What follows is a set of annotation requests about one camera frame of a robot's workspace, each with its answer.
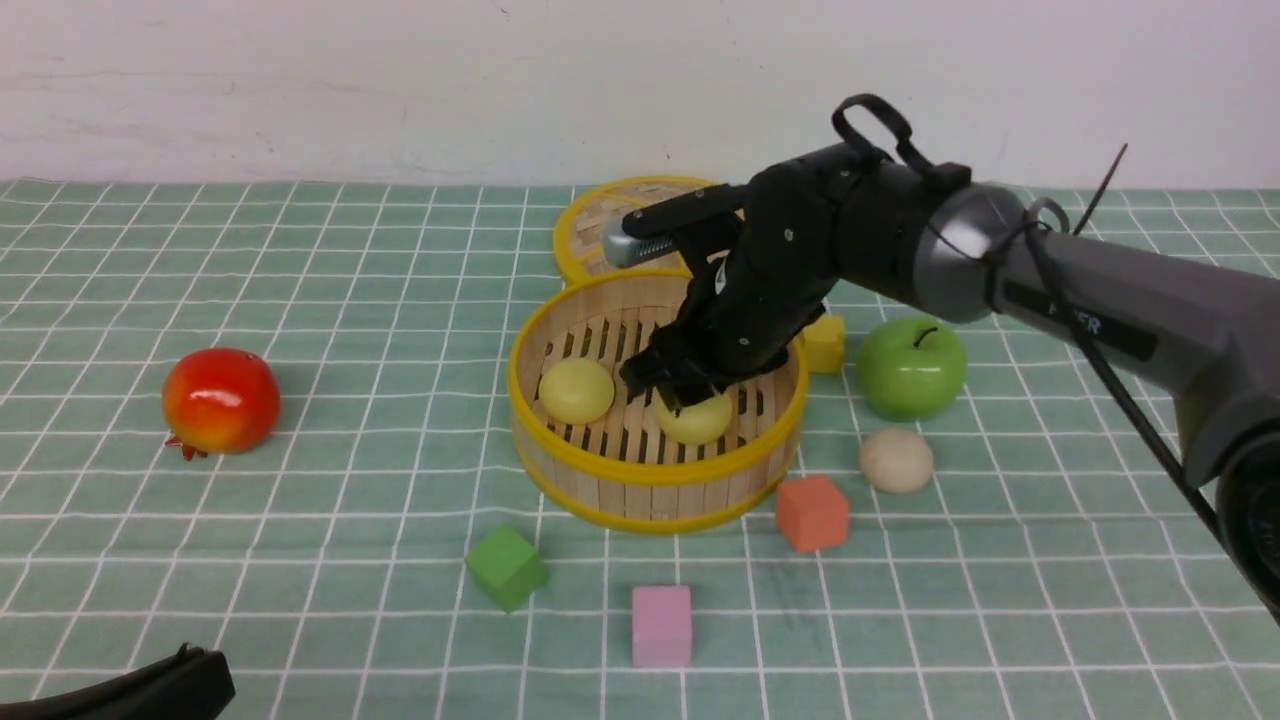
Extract woven bamboo steamer lid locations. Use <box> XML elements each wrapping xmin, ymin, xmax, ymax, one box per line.
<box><xmin>552</xmin><ymin>176</ymin><xmax>714</xmax><ymax>284</ymax></box>

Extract black left gripper tip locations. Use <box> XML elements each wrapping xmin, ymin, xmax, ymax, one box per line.
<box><xmin>1</xmin><ymin>643</ymin><xmax>237</xmax><ymax>719</ymax></box>

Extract green checkered tablecloth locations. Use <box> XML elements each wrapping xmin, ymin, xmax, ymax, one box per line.
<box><xmin>1</xmin><ymin>179</ymin><xmax>1279</xmax><ymax>719</ymax></box>

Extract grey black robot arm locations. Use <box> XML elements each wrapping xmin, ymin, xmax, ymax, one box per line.
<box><xmin>602</xmin><ymin>145</ymin><xmax>1279</xmax><ymax>611</ymax></box>

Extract green cube block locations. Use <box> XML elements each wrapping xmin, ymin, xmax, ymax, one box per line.
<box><xmin>465</xmin><ymin>525</ymin><xmax>549</xmax><ymax>614</ymax></box>

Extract bamboo steamer tray yellow rims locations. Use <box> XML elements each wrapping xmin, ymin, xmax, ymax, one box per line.
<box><xmin>507</xmin><ymin>270</ymin><xmax>809</xmax><ymax>536</ymax></box>

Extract orange cube block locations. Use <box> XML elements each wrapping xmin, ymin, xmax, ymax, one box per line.
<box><xmin>774</xmin><ymin>475</ymin><xmax>850</xmax><ymax>553</ymax></box>

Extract green apple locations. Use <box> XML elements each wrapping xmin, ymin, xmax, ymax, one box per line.
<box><xmin>855</xmin><ymin>316</ymin><xmax>968</xmax><ymax>421</ymax></box>

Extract red pomegranate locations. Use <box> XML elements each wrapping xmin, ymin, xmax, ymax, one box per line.
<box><xmin>161</xmin><ymin>347</ymin><xmax>282</xmax><ymax>461</ymax></box>

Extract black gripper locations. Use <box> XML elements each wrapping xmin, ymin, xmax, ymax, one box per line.
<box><xmin>605</xmin><ymin>160</ymin><xmax>901</xmax><ymax>411</ymax></box>

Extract white bun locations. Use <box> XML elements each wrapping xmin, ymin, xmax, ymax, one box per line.
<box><xmin>859</xmin><ymin>427</ymin><xmax>934</xmax><ymax>495</ymax></box>

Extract yellow cube block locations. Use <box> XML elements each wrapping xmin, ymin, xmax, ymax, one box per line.
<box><xmin>800</xmin><ymin>313</ymin><xmax>846</xmax><ymax>375</ymax></box>

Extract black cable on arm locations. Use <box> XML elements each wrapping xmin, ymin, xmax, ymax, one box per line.
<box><xmin>829</xmin><ymin>94</ymin><xmax>1226</xmax><ymax>536</ymax></box>

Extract yellow bun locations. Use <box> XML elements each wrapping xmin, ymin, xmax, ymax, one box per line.
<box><xmin>652</xmin><ymin>395</ymin><xmax>735</xmax><ymax>446</ymax></box>
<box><xmin>538</xmin><ymin>357</ymin><xmax>614</xmax><ymax>425</ymax></box>

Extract pink cube block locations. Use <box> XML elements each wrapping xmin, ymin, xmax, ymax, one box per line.
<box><xmin>630</xmin><ymin>585</ymin><xmax>692</xmax><ymax>669</ymax></box>

